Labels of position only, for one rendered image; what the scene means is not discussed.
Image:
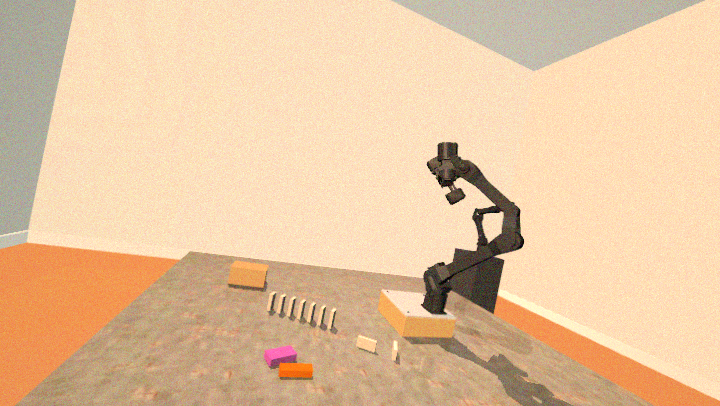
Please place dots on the pink rectangular block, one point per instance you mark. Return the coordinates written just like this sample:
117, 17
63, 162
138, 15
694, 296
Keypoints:
279, 355

